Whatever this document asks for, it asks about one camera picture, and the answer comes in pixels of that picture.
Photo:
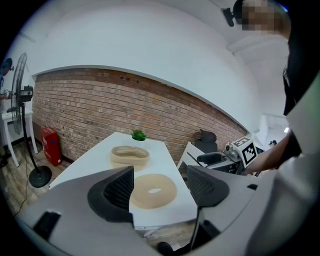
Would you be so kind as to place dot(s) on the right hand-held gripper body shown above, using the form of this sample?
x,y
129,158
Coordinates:
x,y
247,152

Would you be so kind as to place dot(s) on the red plastic crate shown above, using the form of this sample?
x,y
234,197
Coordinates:
x,y
50,145

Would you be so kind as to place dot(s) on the small white side table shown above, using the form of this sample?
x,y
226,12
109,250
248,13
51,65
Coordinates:
x,y
15,117

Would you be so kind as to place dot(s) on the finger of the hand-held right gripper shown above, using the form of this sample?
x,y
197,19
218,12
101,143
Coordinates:
x,y
212,158

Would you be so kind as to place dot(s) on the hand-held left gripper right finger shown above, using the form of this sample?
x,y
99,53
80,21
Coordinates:
x,y
237,197

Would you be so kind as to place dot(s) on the black standing fan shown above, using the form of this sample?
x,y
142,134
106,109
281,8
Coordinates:
x,y
40,178

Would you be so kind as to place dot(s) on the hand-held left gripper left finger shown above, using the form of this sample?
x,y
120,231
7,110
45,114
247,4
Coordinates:
x,y
75,200

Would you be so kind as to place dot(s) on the green potted plant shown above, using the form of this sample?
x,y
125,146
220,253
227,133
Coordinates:
x,y
138,135

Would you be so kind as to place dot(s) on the person's right forearm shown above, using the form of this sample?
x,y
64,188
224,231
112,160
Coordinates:
x,y
272,155

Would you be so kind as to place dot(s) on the person's head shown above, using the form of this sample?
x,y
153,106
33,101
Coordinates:
x,y
260,15

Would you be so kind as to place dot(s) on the black office chair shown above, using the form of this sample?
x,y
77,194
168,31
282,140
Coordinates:
x,y
206,136

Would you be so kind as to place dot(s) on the black head-mounted camera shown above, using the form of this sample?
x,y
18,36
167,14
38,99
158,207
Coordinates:
x,y
228,16

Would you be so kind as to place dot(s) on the person's body in black clothing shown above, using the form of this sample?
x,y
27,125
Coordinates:
x,y
302,62

